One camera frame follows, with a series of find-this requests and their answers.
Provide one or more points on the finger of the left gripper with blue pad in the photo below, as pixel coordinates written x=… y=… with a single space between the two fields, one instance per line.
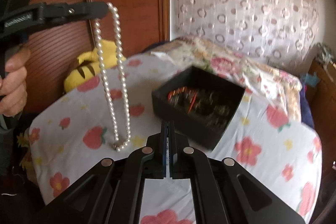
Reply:
x=112 y=190

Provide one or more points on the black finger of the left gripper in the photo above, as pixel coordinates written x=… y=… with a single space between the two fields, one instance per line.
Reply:
x=224 y=191

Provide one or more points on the black jewelry box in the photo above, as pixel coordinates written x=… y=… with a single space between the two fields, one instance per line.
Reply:
x=200 y=103

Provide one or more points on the person's left hand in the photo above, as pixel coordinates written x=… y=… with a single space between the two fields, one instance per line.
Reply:
x=13 y=86

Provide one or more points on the strawberry flower print bedsheet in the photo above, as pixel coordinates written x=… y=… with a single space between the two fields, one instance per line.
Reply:
x=117 y=117

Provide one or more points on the yellow striped plush toy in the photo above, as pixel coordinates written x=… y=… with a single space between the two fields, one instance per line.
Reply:
x=84 y=75

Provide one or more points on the wooden wardrobe door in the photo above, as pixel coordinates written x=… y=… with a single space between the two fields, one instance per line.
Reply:
x=53 y=51

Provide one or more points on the floral quilt blanket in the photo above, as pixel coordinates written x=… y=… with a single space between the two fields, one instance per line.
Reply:
x=278 y=87

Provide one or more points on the long wooden side cabinet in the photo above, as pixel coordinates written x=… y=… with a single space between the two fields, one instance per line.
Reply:
x=322 y=105

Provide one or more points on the circle pattern sheer curtain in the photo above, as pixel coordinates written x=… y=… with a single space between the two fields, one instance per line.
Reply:
x=278 y=31

